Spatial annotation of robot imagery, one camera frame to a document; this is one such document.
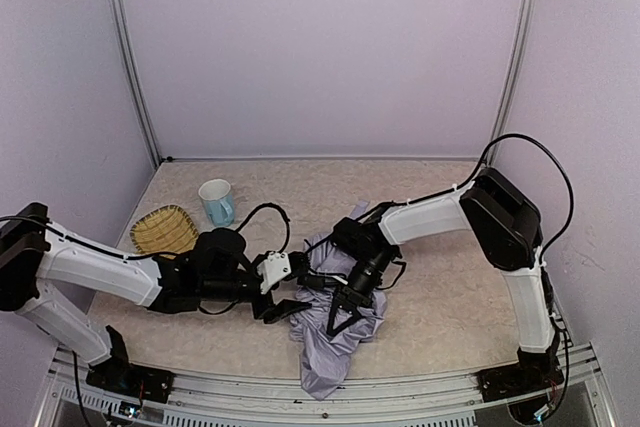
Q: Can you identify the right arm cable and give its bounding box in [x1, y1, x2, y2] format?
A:
[479, 133, 576, 258]

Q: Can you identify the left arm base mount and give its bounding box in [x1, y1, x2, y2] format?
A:
[86, 358, 175, 404]

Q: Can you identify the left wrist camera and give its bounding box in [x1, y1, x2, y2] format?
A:
[256, 252, 292, 295]

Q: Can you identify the aluminium front rail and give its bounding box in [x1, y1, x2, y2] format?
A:
[34, 341, 616, 427]

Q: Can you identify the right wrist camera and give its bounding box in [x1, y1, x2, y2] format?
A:
[297, 274, 348, 290]

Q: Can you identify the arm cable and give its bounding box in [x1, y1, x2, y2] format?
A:
[234, 202, 292, 258]
[479, 133, 576, 258]

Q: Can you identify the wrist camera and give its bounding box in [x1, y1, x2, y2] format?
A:
[297, 274, 348, 290]
[256, 252, 292, 295]

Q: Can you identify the right frame post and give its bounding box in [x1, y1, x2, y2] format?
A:
[491, 0, 535, 140]

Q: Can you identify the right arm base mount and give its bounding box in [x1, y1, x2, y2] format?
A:
[477, 354, 564, 402]

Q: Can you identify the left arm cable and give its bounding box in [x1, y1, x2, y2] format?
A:
[234, 202, 292, 258]

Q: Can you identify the woven bamboo tray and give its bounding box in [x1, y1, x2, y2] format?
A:
[129, 204, 199, 254]

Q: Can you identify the lilac folding umbrella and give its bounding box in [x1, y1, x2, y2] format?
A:
[287, 199, 389, 402]

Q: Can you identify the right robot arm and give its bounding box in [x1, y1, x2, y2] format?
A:
[326, 167, 560, 369]

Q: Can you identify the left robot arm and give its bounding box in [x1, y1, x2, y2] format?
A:
[1, 202, 311, 372]

